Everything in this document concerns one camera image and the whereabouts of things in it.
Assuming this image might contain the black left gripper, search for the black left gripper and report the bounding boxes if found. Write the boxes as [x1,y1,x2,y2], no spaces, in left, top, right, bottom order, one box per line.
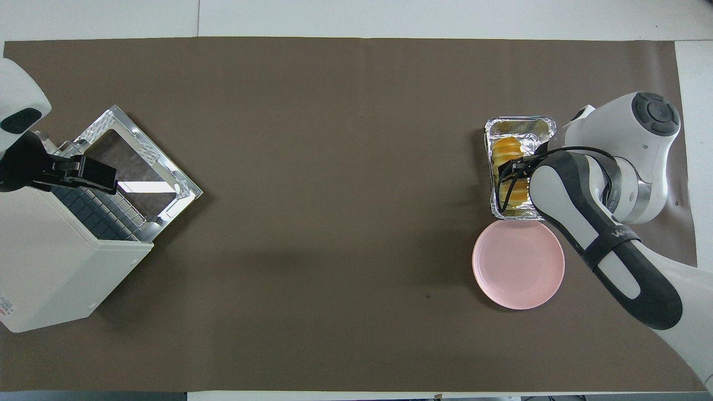
[0,131,80,193]

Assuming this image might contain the sliced yellow bread loaf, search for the sliced yellow bread loaf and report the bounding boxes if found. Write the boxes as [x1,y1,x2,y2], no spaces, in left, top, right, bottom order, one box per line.
[492,136,533,211]

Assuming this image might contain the aluminium foil tray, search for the aluminium foil tray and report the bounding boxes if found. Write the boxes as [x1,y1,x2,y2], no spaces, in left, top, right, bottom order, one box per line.
[484,116,556,221]

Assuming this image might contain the white toaster oven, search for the white toaster oven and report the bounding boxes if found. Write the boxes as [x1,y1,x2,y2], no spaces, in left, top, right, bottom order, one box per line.
[0,136,154,334]

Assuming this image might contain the silver glass oven door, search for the silver glass oven door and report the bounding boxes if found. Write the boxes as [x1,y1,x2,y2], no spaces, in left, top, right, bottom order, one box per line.
[74,105,203,243]

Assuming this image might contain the white red oven sticker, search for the white red oven sticker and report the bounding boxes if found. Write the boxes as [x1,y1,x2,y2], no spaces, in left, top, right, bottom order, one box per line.
[0,291,16,327]

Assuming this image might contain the brown table mat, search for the brown table mat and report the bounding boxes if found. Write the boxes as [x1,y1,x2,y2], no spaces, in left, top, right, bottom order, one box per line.
[0,37,711,393]

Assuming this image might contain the pink round plate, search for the pink round plate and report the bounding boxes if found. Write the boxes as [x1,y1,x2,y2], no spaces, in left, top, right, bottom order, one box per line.
[472,219,565,311]

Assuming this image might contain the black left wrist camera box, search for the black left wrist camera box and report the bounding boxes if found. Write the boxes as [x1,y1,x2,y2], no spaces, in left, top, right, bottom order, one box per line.
[77,155,118,195]

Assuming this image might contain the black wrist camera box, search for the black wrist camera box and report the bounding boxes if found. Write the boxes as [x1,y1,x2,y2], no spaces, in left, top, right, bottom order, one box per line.
[503,157,539,179]
[77,155,118,195]

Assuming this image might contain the wire oven rack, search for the wire oven rack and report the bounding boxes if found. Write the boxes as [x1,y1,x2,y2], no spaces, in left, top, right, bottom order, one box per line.
[50,187,140,242]

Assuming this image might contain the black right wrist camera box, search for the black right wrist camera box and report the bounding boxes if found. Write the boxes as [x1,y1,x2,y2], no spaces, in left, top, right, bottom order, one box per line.
[503,157,539,179]

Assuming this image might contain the black velcro cable strap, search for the black velcro cable strap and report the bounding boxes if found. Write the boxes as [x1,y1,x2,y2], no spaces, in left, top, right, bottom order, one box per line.
[581,224,642,269]

